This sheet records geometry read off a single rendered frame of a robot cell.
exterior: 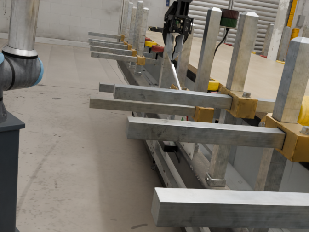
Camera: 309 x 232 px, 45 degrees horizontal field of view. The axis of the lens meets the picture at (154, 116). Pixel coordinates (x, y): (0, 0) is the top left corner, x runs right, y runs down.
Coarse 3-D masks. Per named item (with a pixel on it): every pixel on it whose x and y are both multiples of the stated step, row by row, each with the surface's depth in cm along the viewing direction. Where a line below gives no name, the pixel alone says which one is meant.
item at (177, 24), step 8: (184, 0) 117; (192, 0) 121; (176, 8) 122; (184, 8) 118; (168, 16) 125; (176, 16) 118; (184, 16) 118; (168, 24) 124; (176, 24) 120; (184, 24) 119; (192, 24) 120; (176, 32) 121; (184, 32) 120
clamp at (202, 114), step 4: (196, 108) 115; (200, 108) 113; (204, 108) 113; (208, 108) 114; (212, 108) 114; (196, 112) 115; (200, 112) 113; (204, 112) 113; (208, 112) 114; (212, 112) 114; (192, 116) 119; (196, 116) 115; (200, 116) 114; (204, 116) 114; (208, 116) 114; (212, 116) 114; (196, 120) 114; (200, 120) 114; (204, 120) 114; (208, 120) 115
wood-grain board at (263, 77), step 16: (192, 48) 259; (224, 48) 298; (192, 64) 180; (224, 64) 198; (256, 64) 220; (272, 64) 233; (224, 80) 150; (256, 80) 162; (272, 80) 168; (256, 96) 127; (272, 96) 131; (256, 112) 112
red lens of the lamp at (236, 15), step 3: (222, 9) 113; (222, 12) 113; (225, 12) 112; (228, 12) 112; (231, 12) 112; (234, 12) 112; (237, 12) 112; (222, 15) 113; (225, 15) 112; (228, 15) 112; (231, 15) 112; (234, 15) 112; (237, 15) 113; (237, 18) 114
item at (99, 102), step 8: (96, 104) 110; (104, 104) 110; (112, 104) 111; (120, 104) 111; (128, 104) 112; (136, 104) 112; (144, 104) 113; (152, 104) 113; (160, 104) 114; (168, 104) 115; (176, 104) 116; (144, 112) 114; (152, 112) 114; (160, 112) 114; (168, 112) 115; (176, 112) 116; (184, 112) 116; (192, 112) 117; (216, 112) 118
